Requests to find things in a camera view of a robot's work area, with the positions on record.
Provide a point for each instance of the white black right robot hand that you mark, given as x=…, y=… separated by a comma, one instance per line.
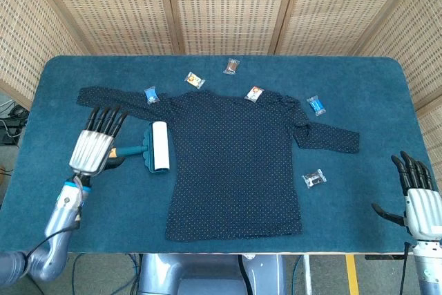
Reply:
x=423, y=212

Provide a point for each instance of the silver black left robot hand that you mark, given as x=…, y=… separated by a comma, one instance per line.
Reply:
x=91, y=151

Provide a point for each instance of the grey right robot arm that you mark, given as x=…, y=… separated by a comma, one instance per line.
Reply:
x=430, y=267

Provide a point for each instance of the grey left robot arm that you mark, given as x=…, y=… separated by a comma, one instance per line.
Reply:
x=58, y=219

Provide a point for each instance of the dark blue polka dot shirt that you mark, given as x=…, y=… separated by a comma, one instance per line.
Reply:
x=235, y=170

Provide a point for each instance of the teal table cover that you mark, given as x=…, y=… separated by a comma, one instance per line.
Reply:
x=345, y=205

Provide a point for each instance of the small blue snack packet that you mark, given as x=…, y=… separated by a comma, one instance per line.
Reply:
x=151, y=94

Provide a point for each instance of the yellow floor tape strip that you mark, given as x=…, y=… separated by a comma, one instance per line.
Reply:
x=351, y=274

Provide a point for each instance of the dark brown clear snack packet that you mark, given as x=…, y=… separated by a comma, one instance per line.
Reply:
x=314, y=178

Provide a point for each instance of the yellow orange snack packet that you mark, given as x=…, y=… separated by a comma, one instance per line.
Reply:
x=194, y=79

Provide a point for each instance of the white table leg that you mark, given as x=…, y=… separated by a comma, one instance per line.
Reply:
x=307, y=274

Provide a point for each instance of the woven bamboo screen panel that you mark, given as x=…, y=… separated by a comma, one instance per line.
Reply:
x=27, y=32
x=110, y=5
x=228, y=5
x=342, y=5
x=421, y=32

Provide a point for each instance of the long blue snack packet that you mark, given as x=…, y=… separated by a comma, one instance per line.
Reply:
x=316, y=105

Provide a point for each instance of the grey robot torso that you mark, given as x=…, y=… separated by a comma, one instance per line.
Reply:
x=207, y=274

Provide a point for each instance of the white orange snack packet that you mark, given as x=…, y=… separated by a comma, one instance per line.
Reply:
x=254, y=93

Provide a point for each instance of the black table edge bracket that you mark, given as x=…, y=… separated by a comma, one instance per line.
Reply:
x=385, y=257

